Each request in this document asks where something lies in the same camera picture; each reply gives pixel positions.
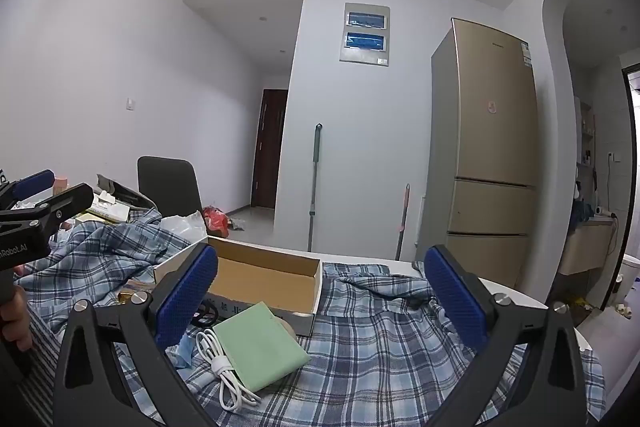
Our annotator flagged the red plastic bag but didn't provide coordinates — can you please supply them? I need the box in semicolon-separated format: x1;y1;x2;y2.
201;206;231;238

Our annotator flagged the grey electrical panel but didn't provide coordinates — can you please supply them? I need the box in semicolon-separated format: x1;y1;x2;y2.
340;3;391;66

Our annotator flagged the grey mop handle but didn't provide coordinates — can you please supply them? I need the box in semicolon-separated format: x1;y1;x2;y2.
307;123;324;253

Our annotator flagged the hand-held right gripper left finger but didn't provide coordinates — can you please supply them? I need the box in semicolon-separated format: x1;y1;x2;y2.
52;242;221;427

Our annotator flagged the green cloth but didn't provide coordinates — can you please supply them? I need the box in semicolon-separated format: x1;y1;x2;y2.
212;301;312;393

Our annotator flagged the blue plaid shirt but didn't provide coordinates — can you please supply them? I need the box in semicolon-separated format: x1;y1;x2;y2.
10;207;608;427

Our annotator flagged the dark blue hanging cloth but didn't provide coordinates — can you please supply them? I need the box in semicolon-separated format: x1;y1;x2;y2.
572;199;596;226

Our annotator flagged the black hair tie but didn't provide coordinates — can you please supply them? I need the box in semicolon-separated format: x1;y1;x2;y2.
192;299;219;329

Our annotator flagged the white toilet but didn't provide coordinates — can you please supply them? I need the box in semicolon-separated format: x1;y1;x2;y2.
619;254;640;308

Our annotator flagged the pink broom handle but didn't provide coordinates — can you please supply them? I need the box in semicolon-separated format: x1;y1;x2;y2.
395;183;412;261

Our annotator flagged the beige vanity cabinet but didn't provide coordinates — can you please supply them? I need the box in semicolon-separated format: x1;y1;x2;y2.
557;217;618;276

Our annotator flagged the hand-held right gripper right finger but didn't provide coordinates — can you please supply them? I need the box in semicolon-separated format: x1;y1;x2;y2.
422;244;588;427

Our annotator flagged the white tissue box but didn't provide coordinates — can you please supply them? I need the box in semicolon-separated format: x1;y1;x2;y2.
86;191;132;224

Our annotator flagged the white cable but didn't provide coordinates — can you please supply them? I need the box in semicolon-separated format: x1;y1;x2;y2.
195;328;262;412

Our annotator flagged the blue tissue pack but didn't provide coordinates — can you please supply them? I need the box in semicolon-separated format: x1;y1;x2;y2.
167;332;198;369

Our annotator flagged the gold refrigerator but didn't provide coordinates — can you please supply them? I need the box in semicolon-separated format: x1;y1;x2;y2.
415;18;541;290

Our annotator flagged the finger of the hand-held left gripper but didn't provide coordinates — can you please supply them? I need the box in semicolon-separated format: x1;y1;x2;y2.
0;169;56;208
0;183;95;230

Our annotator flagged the dark grey chair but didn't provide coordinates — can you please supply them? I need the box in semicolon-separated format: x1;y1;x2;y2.
137;155;203;218

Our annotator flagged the dark brown door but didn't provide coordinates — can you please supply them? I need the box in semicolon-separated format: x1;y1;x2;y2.
251;89;289;210

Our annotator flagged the grey fabric bag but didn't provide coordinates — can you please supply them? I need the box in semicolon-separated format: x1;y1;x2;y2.
96;173;158;210

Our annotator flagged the clear plastic bag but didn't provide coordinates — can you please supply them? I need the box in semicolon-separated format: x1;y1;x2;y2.
159;211;208;241

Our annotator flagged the person's left hand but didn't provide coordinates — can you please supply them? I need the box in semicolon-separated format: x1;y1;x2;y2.
0;263;34;353

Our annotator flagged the cardboard box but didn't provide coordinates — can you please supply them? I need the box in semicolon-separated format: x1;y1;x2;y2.
152;235;323;338

